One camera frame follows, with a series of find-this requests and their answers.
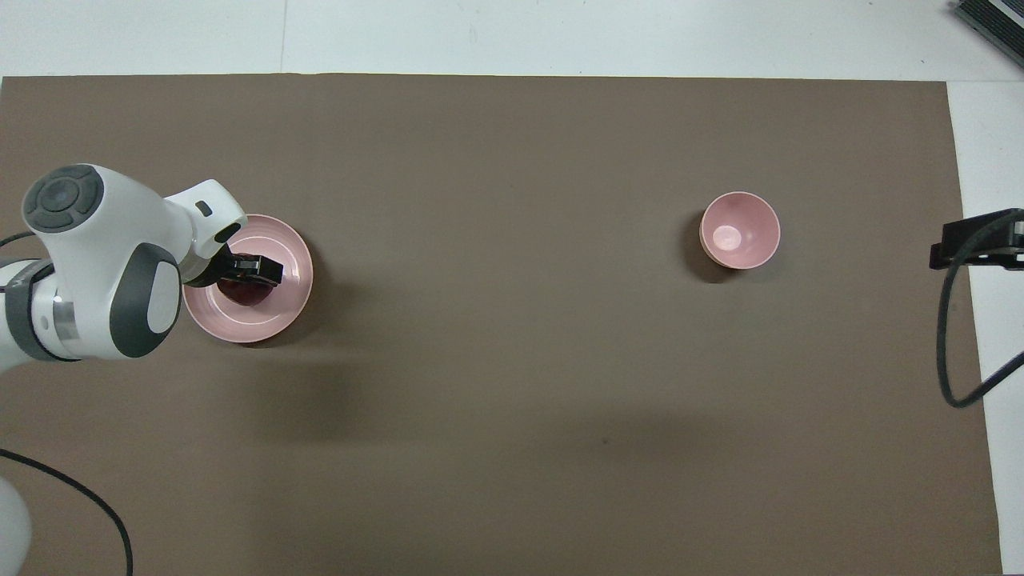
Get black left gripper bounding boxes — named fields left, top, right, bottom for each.
left=186, top=238, right=286, bottom=289

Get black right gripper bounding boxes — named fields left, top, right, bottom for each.
left=930, top=210, right=1024, bottom=270

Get red apple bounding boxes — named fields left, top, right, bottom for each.
left=218, top=276, right=273, bottom=307

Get pink plate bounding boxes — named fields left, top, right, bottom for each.
left=182, top=214, right=314, bottom=344

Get pink bowl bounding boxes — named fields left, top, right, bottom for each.
left=699, top=191, right=781, bottom=270

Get grey ribbed device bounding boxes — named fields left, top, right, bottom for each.
left=952, top=0, right=1024, bottom=69

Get brown table mat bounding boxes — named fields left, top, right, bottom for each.
left=0, top=74, right=1005, bottom=576

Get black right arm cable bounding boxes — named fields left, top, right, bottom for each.
left=937, top=211, right=1024, bottom=410

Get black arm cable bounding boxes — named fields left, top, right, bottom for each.
left=937, top=211, right=1024, bottom=410
left=0, top=448, right=134, bottom=576

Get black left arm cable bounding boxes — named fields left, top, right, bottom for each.
left=0, top=448, right=134, bottom=576

